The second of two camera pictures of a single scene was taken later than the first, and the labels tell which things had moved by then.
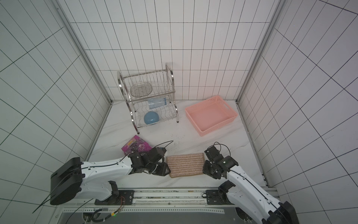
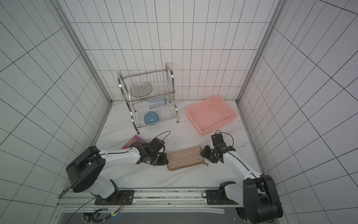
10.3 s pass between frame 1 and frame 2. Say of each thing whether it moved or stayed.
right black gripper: moved
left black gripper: moved
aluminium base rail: stayed
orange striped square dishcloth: moved
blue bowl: stayed
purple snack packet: stayed
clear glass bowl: stayed
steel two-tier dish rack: stayed
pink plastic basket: stayed
